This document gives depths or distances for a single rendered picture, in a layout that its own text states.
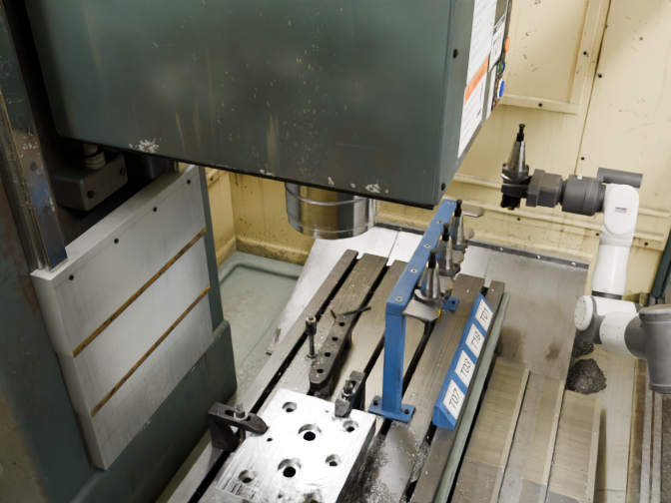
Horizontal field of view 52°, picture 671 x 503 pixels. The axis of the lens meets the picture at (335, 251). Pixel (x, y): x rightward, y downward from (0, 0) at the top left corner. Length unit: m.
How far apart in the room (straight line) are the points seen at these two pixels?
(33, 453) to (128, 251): 0.42
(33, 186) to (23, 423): 0.45
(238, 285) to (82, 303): 1.29
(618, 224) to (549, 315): 0.66
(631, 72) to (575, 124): 0.20
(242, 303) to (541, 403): 1.10
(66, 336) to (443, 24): 0.86
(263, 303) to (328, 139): 1.57
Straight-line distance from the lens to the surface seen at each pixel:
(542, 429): 1.91
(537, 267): 2.29
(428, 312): 1.43
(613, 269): 1.63
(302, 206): 1.10
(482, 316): 1.89
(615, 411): 2.12
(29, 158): 1.20
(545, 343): 2.17
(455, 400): 1.66
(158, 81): 1.08
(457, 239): 1.63
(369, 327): 1.88
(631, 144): 2.11
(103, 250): 1.37
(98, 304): 1.40
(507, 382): 2.01
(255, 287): 2.57
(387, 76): 0.91
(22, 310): 1.32
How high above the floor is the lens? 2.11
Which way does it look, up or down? 34 degrees down
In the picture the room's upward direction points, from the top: straight up
